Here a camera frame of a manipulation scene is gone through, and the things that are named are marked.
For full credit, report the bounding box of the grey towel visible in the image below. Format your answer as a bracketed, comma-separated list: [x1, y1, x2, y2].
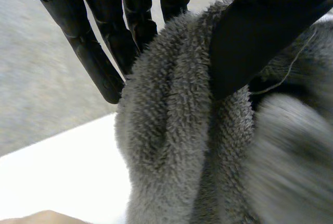
[114, 0, 333, 224]

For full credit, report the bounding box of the beige cloth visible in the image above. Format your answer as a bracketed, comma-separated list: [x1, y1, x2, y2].
[0, 209, 92, 224]

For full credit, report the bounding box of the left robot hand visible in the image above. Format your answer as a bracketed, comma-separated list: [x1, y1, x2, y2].
[6, 0, 333, 105]

